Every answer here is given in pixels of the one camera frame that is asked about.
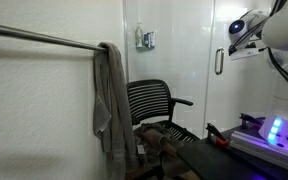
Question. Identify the brown crumpled cloth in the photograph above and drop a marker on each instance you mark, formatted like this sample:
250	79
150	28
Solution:
157	140

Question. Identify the glass shower door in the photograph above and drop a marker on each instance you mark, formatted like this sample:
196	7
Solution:
244	86

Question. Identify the metal towel bar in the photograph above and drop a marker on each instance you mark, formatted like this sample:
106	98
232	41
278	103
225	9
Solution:
40	37

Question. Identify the fixed glass shower panel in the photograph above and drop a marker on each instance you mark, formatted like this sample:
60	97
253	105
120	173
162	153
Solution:
174	66

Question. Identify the blue tube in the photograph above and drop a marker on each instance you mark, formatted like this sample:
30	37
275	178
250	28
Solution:
146	40

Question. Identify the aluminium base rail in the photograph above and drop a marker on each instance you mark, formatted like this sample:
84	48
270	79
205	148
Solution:
260	146

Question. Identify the black mesh office chair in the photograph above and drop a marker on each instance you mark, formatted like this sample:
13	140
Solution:
149	98

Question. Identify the wrist camera on plate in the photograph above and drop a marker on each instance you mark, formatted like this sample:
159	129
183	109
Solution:
249	53

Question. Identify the dark blue clamp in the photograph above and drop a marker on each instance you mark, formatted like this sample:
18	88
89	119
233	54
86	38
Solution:
249	119

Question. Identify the white tube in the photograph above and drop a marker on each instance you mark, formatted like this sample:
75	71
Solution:
152	39

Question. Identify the black orange clamp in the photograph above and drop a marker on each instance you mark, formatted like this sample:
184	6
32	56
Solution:
217	135

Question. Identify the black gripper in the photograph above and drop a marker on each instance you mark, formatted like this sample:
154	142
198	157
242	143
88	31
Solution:
232	50

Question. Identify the grey hanging towel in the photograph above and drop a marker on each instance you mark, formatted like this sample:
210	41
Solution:
112	106

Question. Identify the small shower shelf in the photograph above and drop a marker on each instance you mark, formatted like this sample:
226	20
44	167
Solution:
145	47

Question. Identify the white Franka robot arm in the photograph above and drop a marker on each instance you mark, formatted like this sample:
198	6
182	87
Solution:
284	30

